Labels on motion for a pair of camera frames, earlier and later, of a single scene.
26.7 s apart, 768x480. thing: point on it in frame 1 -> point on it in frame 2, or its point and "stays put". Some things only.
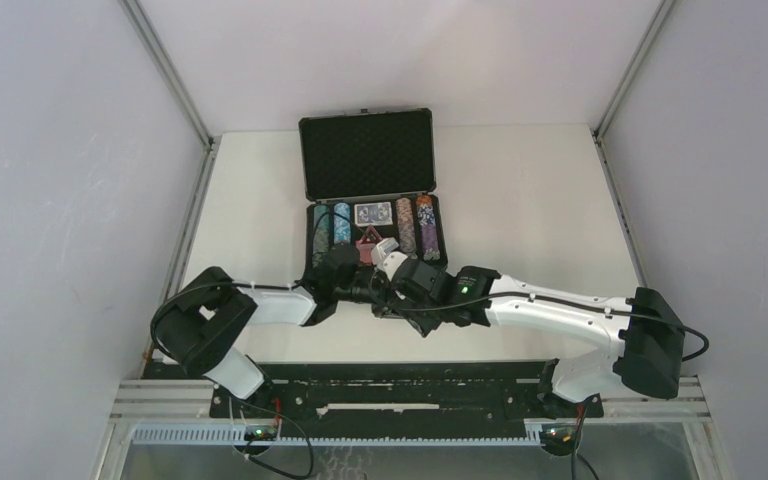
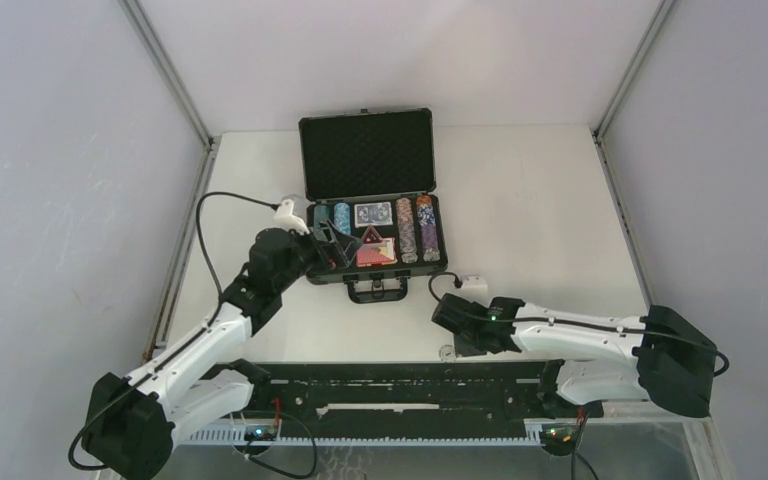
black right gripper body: [424, 317] -> [465, 346]
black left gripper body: [355, 291] -> [303, 250]
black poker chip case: [368, 176] stays put
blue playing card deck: [376, 213] stays put
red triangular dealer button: [371, 235] stays put
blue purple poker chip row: [427, 218] stays put
